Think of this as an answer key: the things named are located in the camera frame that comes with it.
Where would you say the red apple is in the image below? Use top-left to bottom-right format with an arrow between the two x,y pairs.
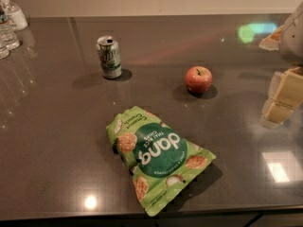
185,66 -> 213,94

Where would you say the green soda can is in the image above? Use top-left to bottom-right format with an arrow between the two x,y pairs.
97,35 -> 122,79

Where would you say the clear plastic water bottle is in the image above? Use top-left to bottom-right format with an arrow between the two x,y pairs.
0,5 -> 20,50

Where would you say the white hand sanitizer bottle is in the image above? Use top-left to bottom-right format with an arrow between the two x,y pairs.
0,0 -> 28,31

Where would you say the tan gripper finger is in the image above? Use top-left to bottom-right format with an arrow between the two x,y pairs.
258,26 -> 282,51
260,67 -> 303,129

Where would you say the green rice chips bag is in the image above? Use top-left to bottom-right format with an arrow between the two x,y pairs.
106,106 -> 216,217

